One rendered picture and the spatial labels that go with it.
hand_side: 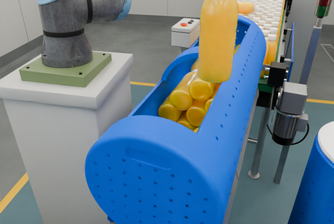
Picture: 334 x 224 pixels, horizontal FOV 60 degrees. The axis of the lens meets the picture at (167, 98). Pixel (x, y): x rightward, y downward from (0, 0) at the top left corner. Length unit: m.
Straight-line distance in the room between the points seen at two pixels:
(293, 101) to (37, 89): 1.15
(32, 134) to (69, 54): 0.28
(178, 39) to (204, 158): 1.10
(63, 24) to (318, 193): 0.83
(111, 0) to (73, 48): 0.18
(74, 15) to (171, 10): 4.78
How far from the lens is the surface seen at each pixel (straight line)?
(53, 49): 0.90
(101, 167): 0.58
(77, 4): 0.87
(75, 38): 0.89
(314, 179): 0.91
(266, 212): 2.05
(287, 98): 1.52
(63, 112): 0.87
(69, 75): 0.84
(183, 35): 1.52
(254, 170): 2.19
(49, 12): 0.88
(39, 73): 0.89
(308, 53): 1.74
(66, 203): 1.15
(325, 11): 1.67
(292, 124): 1.61
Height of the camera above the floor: 1.53
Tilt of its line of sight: 30 degrees down
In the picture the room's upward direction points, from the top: straight up
